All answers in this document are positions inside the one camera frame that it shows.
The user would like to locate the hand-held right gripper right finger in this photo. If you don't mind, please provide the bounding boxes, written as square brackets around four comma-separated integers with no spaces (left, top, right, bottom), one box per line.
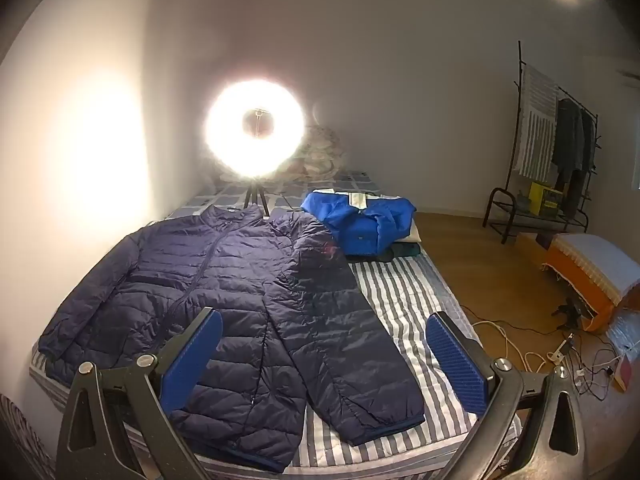
[426,311,588,480]

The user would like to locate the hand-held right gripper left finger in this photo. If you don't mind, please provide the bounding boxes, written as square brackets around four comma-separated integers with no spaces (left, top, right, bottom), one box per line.
[56,306,224,480]

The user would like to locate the navy puffer jacket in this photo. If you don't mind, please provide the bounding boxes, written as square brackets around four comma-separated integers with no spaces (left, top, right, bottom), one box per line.
[37,203,427,474]

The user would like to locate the dark hanging clothes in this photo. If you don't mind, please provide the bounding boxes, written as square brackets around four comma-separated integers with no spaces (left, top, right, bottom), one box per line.
[551,99,597,206]

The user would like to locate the striped bed sheet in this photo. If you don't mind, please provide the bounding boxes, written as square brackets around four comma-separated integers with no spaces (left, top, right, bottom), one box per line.
[27,245,523,480]

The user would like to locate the black clamp stand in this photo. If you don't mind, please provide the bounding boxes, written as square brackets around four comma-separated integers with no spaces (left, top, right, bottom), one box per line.
[551,297,594,332]

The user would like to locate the dark green folded garment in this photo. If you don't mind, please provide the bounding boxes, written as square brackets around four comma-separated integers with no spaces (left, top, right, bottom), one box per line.
[345,242,423,262]

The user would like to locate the orange ottoman with white cover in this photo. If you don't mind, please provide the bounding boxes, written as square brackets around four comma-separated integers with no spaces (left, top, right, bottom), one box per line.
[545,232,640,333]

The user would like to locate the black tripod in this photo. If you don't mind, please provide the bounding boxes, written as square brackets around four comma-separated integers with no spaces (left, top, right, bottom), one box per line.
[242,177,271,217]

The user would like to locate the silver foil bag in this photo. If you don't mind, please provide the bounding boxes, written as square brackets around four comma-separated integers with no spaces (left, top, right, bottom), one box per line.
[606,305,640,358]

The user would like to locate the blue jacket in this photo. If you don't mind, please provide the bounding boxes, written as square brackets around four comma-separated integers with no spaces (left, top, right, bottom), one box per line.
[300,190,418,257]

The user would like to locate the yellow box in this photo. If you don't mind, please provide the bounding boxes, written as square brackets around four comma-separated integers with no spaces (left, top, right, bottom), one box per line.
[528,181,563,211]

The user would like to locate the floral quilt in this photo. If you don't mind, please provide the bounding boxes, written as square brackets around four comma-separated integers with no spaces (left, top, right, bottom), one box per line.
[285,125,348,178]

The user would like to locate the striped hanging towel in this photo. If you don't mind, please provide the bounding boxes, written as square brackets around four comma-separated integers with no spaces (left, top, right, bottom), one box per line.
[515,65,560,178]

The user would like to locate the white cable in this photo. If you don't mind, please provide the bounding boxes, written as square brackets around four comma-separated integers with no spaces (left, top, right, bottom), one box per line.
[472,320,548,372]

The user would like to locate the black cable tangle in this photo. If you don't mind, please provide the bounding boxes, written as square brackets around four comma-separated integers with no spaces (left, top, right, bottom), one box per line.
[475,322,626,401]

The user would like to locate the ring light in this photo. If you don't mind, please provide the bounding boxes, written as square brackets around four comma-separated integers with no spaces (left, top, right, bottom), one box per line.
[205,79,305,180]

